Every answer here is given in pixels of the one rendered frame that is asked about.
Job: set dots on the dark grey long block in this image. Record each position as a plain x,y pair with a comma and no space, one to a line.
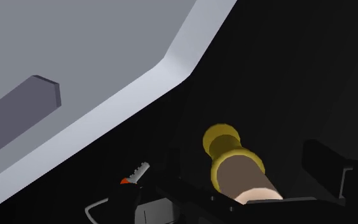
17,111

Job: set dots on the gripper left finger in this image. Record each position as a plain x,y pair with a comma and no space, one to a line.
197,194

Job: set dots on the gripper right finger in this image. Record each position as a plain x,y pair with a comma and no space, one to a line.
327,167

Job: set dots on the brown cylinder with yellow knob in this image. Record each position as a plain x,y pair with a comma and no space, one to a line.
237,173

